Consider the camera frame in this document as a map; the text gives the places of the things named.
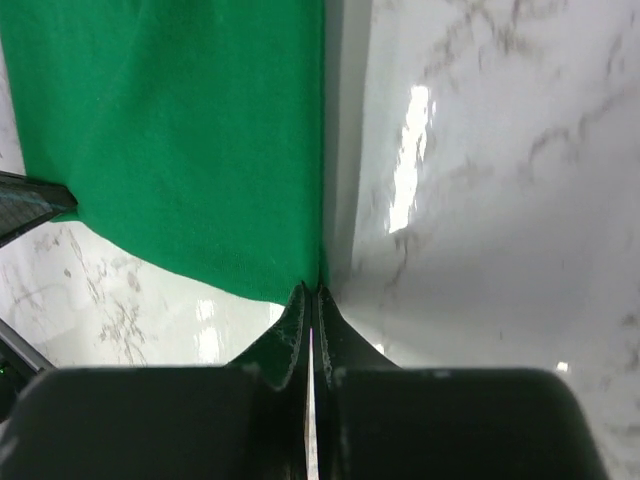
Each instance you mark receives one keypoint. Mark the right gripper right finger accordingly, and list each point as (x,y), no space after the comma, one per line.
(377,420)

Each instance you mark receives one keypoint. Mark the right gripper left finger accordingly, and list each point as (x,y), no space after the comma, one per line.
(243,420)

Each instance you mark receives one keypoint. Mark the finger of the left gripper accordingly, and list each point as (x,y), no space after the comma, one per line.
(27,203)

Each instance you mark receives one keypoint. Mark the green t-shirt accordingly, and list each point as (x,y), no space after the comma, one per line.
(190,132)

